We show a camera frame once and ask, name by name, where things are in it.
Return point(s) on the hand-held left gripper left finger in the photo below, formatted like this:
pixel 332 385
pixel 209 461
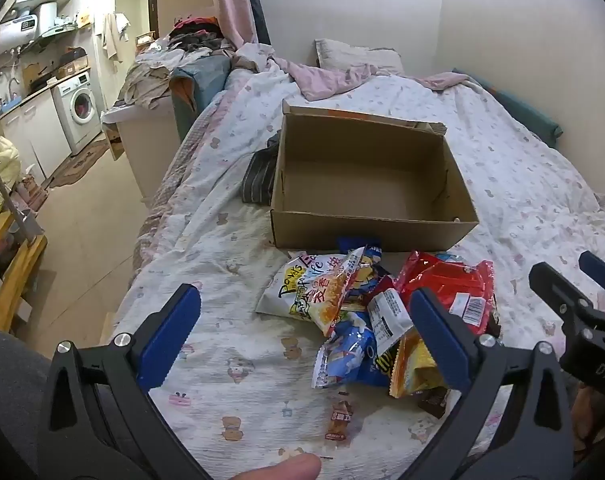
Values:
pixel 170 335

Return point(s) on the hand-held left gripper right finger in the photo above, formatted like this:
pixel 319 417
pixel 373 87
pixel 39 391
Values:
pixel 440 340

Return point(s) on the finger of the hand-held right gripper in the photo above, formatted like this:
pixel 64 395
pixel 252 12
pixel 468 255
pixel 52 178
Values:
pixel 557 292
pixel 602 272

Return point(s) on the yellow snack packet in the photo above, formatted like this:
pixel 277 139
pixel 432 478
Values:
pixel 412 370

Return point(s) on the red meat snack packet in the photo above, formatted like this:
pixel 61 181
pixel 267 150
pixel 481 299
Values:
pixel 475 300

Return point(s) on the white red snack packet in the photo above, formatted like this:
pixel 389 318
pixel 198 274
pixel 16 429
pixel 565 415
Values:
pixel 390 315

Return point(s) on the green flag snack packet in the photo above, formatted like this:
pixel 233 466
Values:
pixel 382 362

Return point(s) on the dark brown snack packet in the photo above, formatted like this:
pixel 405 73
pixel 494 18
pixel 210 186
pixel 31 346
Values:
pixel 435 402

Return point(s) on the glossy red snack packet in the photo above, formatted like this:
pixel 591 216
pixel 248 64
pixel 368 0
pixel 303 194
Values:
pixel 422 272

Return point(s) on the blue rabbit snack packet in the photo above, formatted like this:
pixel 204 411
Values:
pixel 347 360

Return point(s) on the orange snack packet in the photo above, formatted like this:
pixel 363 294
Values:
pixel 332 305

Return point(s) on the white chips bag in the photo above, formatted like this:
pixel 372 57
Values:
pixel 285 290

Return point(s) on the clear chicken snack packet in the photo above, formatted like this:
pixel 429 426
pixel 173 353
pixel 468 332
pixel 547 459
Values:
pixel 340 417

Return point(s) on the brown cardboard box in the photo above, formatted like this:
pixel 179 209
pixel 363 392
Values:
pixel 362 185

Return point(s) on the person's right hand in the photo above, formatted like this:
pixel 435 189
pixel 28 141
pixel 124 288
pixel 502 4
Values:
pixel 590 425

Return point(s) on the person's left hand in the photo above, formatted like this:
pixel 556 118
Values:
pixel 280 467

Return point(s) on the yellow wooden rack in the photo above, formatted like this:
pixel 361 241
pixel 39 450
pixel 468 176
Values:
pixel 15 270

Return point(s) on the person's dark clothing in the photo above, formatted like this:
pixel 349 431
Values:
pixel 10 400

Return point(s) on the teal cushion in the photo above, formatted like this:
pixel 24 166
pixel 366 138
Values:
pixel 527 110

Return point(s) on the grey striped cloth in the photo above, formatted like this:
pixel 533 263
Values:
pixel 260 180

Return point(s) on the brown patterned rug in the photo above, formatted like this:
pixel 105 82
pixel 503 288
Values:
pixel 80 162

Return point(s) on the metal pole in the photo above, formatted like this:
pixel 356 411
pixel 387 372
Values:
pixel 10 190

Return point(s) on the yellow plush blanket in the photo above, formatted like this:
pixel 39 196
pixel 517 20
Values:
pixel 2 165

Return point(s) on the white kitchen cabinet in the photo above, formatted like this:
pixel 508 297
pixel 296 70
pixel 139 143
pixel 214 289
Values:
pixel 35 130

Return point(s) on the white washing machine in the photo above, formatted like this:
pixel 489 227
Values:
pixel 80 105

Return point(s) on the crumpled beige sheet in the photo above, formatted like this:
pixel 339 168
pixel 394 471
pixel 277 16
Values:
pixel 152 77

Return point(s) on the pink blanket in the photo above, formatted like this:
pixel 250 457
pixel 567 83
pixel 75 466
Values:
pixel 327 77

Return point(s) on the small cardboard box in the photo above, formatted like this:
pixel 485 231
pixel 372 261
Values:
pixel 72 62

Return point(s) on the pile of dark clothes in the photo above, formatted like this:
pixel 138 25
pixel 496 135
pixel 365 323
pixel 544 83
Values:
pixel 197 35

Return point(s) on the pale pillow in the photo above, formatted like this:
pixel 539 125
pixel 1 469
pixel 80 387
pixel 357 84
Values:
pixel 347 52

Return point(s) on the hanging white towel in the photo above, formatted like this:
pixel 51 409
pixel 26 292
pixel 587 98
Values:
pixel 115 35

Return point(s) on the brown door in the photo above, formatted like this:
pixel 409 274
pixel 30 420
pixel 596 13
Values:
pixel 153 5

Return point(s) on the pink curtain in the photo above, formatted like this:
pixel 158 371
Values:
pixel 230 0

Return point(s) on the white water heater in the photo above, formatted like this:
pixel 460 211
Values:
pixel 25 25

